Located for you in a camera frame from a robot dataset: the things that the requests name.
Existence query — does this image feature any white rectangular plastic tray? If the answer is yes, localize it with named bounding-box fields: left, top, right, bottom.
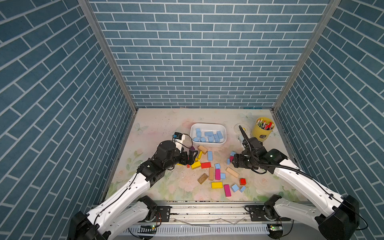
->
left=190, top=123, right=227, bottom=147

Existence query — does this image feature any clear tape roll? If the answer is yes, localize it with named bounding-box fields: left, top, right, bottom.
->
left=234, top=123, right=252, bottom=136

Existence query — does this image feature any yellow block bottom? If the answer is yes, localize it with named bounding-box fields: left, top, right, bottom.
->
left=211, top=182, right=224, bottom=189

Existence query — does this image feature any blue thin block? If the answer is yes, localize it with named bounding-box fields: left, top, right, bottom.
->
left=214, top=134, right=220, bottom=143

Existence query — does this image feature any magenta block bottom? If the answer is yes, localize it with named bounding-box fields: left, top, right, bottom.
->
left=224, top=185, right=232, bottom=198

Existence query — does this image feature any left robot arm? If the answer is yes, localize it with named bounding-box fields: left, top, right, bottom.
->
left=67, top=141, right=199, bottom=240

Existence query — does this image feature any tan upright wooden block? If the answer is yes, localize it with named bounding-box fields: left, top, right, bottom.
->
left=209, top=167, right=215, bottom=181

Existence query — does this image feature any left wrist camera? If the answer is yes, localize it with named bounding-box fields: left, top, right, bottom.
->
left=172, top=132, right=187, bottom=151

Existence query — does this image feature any red long block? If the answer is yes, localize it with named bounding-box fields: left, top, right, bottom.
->
left=201, top=163, right=212, bottom=169

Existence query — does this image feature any magenta upright block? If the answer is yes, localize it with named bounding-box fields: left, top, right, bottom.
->
left=215, top=169, right=221, bottom=180

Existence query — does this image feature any red cube block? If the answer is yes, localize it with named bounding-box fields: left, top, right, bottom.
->
left=240, top=178, right=247, bottom=186

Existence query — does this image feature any brown grained wooden block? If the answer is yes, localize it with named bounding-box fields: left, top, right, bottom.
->
left=198, top=173, right=209, bottom=185

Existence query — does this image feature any aluminium mounting rail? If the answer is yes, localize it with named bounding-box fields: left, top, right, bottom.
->
left=85, top=200, right=331, bottom=226

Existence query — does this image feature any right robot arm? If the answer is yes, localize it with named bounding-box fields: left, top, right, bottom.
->
left=232, top=135, right=365, bottom=240

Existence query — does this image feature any yellow large block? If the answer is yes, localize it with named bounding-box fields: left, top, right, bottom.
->
left=191, top=162, right=201, bottom=170

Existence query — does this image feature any tan slanted wooden block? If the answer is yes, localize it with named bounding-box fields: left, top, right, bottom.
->
left=226, top=167, right=239, bottom=178

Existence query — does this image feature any tan wooden block upper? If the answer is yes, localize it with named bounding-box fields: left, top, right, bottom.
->
left=198, top=146, right=208, bottom=154

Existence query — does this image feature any yellow pen holder cup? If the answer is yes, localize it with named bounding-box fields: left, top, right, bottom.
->
left=252, top=117, right=275, bottom=142

